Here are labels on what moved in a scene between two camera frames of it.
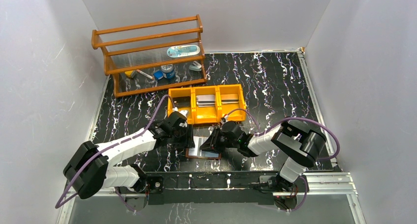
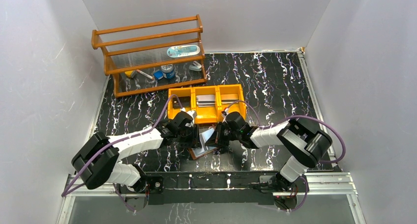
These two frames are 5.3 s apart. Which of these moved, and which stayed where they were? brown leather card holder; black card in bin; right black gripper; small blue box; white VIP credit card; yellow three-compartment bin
Moved: right black gripper; brown leather card holder
Stayed: black card in bin; small blue box; white VIP credit card; yellow three-compartment bin
